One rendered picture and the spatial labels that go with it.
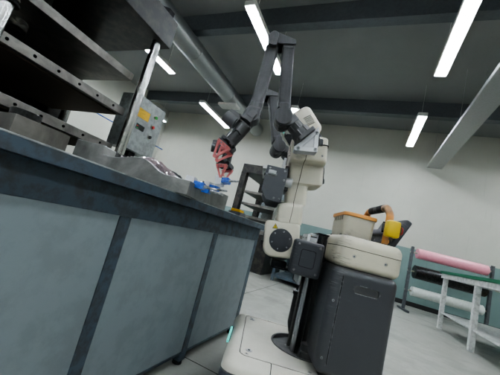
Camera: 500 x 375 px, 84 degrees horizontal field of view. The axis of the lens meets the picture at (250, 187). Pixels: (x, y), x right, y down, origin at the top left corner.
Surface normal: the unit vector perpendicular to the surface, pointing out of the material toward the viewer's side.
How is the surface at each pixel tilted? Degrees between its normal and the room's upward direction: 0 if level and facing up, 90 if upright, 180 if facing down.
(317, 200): 90
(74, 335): 90
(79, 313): 90
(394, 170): 90
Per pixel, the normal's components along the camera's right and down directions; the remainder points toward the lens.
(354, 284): -0.04, -0.17
